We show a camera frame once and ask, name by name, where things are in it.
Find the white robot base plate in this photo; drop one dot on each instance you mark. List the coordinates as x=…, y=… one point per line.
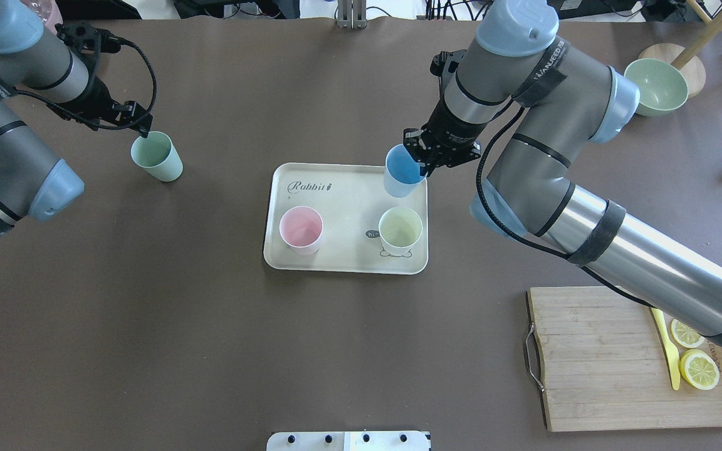
x=351, y=440

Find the cream rabbit tray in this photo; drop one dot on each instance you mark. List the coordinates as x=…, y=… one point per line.
x=350, y=199

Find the lower lemon half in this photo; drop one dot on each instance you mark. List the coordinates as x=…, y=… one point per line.
x=699, y=370

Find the yellow plastic knife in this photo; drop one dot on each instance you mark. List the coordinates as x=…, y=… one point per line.
x=671, y=353

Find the upper lemon half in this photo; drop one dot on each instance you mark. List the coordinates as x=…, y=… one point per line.
x=684, y=335

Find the blue plastic cup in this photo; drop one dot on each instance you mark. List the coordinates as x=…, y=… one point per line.
x=401, y=173

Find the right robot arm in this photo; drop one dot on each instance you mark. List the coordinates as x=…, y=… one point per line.
x=569, y=99

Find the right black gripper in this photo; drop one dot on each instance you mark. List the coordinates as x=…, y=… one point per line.
x=447, y=127

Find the green bowl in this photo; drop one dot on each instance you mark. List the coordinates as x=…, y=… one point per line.
x=663, y=89

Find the wooden cup stand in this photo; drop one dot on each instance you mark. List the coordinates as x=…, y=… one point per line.
x=686, y=60

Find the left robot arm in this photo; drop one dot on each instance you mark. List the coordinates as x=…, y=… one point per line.
x=58, y=68

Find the green plastic cup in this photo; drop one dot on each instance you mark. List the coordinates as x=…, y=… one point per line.
x=157, y=155

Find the wooden cutting board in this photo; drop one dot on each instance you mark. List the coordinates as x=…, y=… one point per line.
x=601, y=365

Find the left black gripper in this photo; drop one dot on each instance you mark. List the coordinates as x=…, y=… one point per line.
x=95, y=97

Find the cream yellow plastic cup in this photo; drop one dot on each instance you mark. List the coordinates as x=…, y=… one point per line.
x=400, y=228

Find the pink plastic cup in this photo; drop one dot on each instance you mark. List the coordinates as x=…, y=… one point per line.
x=301, y=228

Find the lemon half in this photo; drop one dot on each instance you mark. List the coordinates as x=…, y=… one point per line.
x=699, y=370
x=684, y=335

